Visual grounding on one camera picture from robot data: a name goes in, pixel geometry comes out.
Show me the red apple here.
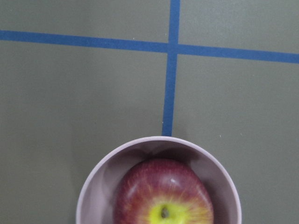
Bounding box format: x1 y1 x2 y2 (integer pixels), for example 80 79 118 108
113 159 214 224

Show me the pink bowl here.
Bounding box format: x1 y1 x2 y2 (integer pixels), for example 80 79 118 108
76 136 242 224

